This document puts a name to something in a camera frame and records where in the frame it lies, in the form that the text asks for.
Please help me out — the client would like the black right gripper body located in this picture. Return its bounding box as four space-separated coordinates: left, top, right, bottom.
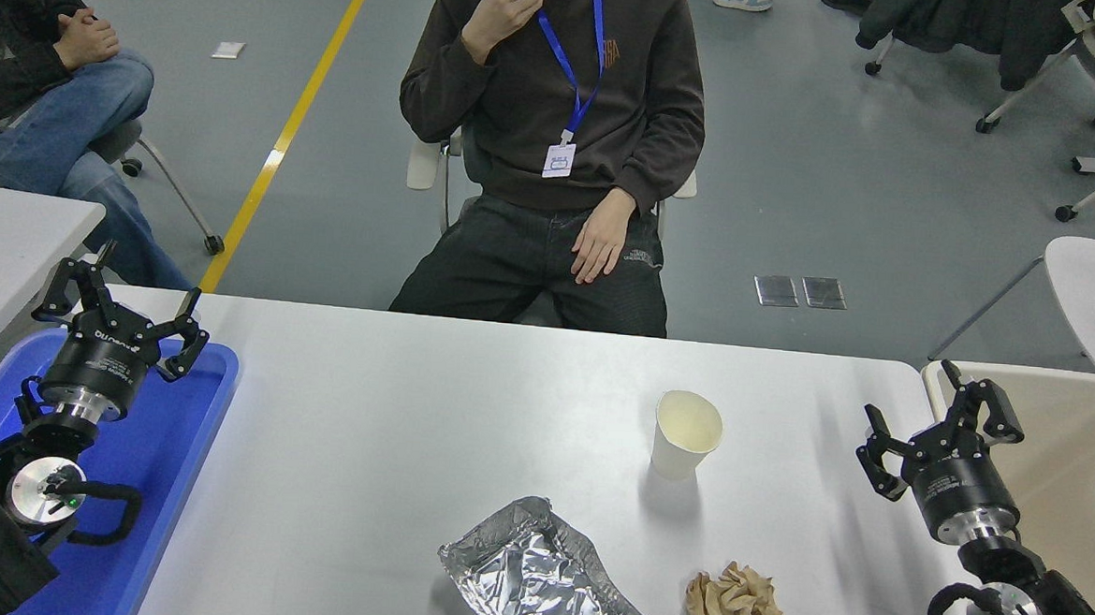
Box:
901 447 1025 534

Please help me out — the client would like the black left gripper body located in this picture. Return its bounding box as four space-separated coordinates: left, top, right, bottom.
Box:
39 304 166 412

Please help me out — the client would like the white paper cup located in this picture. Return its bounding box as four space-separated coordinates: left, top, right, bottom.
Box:
650 389 725 483

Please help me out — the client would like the tan paper ball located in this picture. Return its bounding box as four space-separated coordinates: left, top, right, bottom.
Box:
684 559 786 615

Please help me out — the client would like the foil tray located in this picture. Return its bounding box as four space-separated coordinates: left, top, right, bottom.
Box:
435 491 665 615

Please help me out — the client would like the person's right hand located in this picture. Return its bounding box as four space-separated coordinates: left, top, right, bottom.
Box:
460 0 546 69
52 27 121 75

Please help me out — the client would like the white side table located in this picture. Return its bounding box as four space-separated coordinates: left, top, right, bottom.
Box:
0 183 109 397

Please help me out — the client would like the large pale bin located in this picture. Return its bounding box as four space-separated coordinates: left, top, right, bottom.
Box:
908 359 1095 615

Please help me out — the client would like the blue plastic tray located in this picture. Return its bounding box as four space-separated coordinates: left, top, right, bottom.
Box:
0 324 242 615

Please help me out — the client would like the metal floor socket plate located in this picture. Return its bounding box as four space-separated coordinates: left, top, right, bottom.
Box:
753 274 800 309
800 277 848 311

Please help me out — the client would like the person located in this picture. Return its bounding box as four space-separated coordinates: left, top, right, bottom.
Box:
387 0 712 341
0 0 211 292

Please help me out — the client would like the white wheeled chair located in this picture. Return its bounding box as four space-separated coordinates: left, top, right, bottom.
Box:
864 32 898 79

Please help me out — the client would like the dark jacket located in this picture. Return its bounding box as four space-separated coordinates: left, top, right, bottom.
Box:
853 0 1080 95

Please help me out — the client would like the white name badge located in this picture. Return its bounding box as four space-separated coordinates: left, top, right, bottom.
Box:
542 129 578 180

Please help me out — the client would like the blue lanyard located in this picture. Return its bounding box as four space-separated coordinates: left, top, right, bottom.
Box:
530 0 609 147

